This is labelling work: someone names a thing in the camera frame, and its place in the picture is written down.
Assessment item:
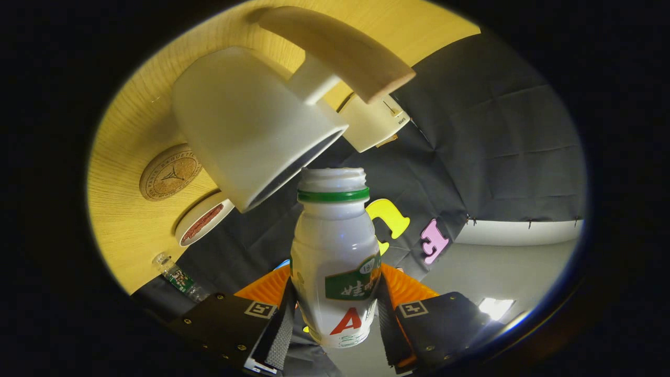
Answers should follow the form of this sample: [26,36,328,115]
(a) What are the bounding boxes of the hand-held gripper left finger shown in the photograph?
[166,264,297,376]

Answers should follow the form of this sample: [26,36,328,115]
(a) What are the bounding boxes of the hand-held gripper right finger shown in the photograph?
[376,263,506,373]

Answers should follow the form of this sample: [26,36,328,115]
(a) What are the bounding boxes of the white juice bottle green ring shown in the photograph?
[289,168,383,349]

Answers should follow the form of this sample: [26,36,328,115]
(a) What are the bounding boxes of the round cork coaster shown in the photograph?
[139,144,203,202]

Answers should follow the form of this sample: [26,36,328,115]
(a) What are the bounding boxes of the white cup wooden handle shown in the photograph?
[172,6,417,214]

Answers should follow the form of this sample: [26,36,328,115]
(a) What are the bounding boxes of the clear plastic water bottle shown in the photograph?
[152,252,210,304]

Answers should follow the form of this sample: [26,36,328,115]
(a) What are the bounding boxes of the red meat slices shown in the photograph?
[181,204,225,246]

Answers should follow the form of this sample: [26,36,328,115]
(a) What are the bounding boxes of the round white plate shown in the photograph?
[174,191,236,248]

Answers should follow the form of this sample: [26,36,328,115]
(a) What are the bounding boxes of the wooden table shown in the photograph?
[86,0,482,295]

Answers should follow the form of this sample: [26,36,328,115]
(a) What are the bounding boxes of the cream toaster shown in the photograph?
[338,93,411,153]

